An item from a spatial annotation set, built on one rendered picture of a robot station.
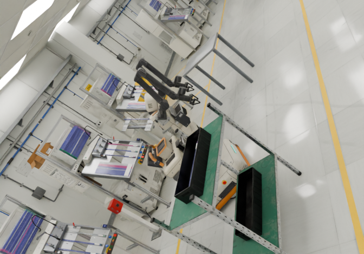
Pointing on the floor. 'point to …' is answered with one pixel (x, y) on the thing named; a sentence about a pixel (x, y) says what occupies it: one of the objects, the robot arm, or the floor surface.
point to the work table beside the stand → (209, 46)
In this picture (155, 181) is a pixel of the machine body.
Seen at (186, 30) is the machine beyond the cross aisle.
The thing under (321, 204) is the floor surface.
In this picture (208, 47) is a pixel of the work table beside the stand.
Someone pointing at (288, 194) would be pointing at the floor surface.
